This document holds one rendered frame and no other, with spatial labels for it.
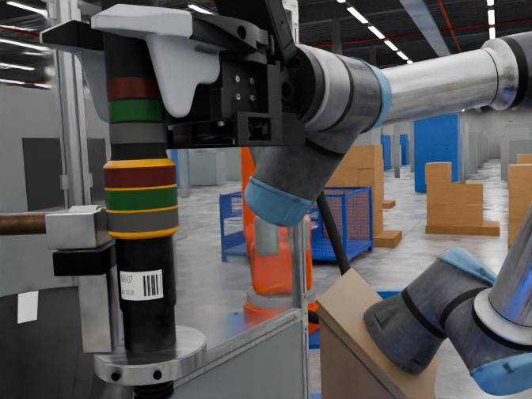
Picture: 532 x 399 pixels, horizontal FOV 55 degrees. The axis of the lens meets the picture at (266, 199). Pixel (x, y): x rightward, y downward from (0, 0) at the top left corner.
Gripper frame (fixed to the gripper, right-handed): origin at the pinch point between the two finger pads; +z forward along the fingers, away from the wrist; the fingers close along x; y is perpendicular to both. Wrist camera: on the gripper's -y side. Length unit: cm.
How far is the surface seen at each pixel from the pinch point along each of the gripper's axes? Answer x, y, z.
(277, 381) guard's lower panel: 70, 83, -114
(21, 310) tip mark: 20.0, 21.1, -5.4
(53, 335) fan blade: 16.2, 22.9, -6.1
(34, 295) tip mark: 20.3, 20.1, -6.9
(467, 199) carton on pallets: 218, 102, -895
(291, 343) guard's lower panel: 70, 73, -123
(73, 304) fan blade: 17.1, 21.0, -8.8
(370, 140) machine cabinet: 427, -8, -964
